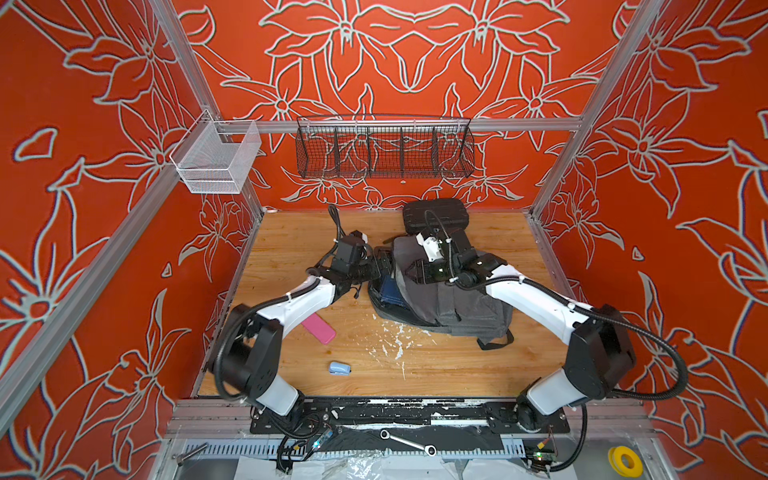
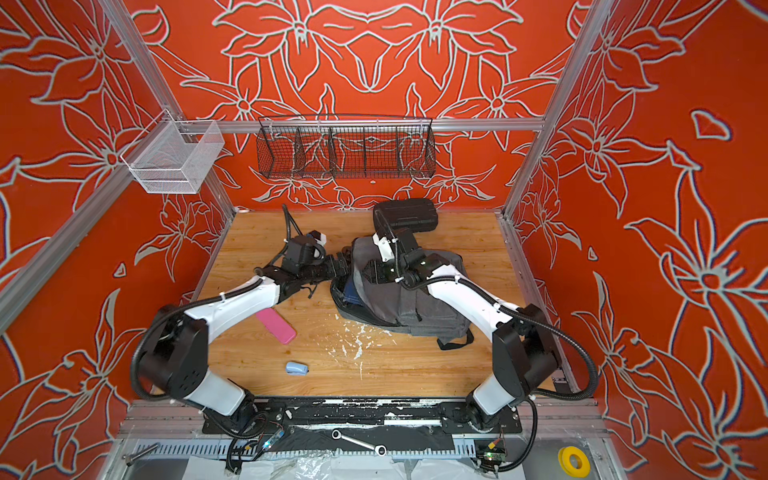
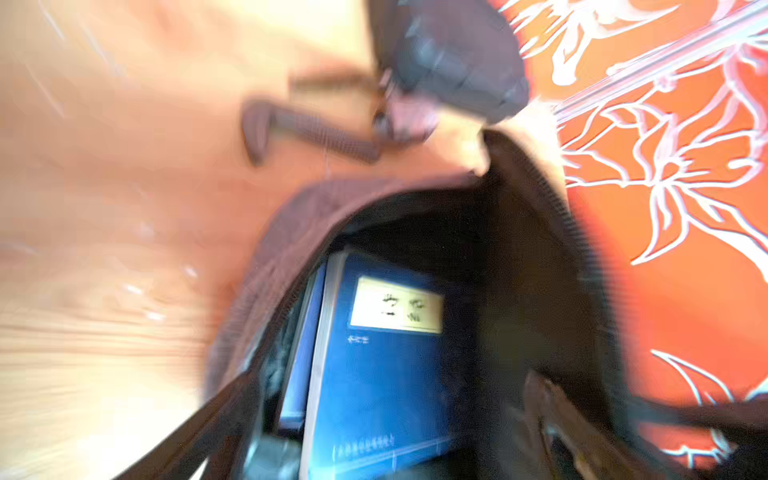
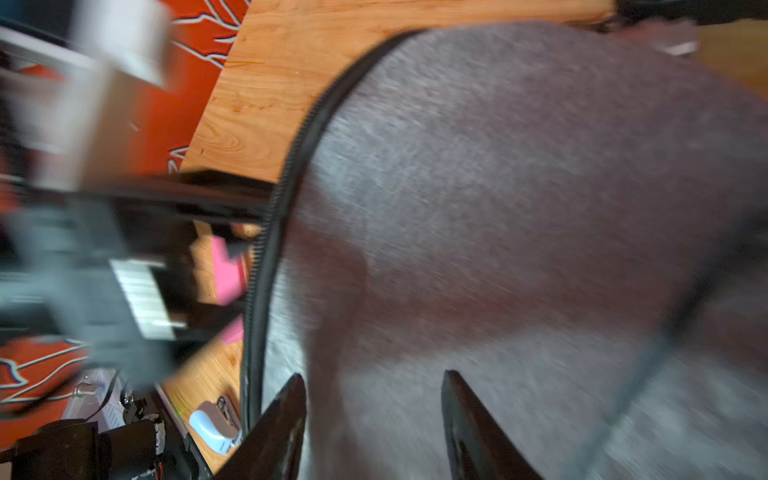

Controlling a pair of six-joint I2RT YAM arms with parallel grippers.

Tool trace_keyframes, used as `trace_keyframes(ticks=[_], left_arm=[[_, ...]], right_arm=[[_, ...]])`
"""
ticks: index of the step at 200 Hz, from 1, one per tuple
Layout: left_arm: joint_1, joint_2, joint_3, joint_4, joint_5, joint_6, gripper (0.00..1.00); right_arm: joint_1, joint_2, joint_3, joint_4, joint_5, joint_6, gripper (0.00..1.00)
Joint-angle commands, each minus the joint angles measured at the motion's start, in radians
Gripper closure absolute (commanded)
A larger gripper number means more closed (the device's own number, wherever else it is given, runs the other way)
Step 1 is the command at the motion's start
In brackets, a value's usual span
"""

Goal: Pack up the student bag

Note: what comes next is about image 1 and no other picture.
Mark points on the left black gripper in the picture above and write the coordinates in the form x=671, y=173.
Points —
x=374, y=270

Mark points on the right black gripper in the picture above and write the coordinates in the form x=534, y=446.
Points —
x=421, y=267

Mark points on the grey student backpack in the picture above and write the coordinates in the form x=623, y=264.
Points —
x=442, y=308

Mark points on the blue notebook yellow label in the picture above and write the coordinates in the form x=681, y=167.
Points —
x=390, y=294

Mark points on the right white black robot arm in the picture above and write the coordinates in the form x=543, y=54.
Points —
x=599, y=350

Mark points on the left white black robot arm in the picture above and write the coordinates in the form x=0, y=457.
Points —
x=245, y=358

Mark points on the black hard case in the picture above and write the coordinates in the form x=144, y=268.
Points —
x=418, y=215

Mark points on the pink pencil case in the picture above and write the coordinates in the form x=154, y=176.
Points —
x=319, y=329

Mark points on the light blue stapler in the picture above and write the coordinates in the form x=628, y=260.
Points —
x=339, y=369

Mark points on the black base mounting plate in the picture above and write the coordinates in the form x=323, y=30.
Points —
x=494, y=414

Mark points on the yellow tape roll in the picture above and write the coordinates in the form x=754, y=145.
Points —
x=625, y=462

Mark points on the black wire wall basket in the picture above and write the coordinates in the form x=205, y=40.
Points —
x=368, y=146

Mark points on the white wire wall basket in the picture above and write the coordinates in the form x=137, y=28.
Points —
x=216, y=156

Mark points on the grey bolt on frame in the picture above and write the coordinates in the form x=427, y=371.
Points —
x=183, y=457

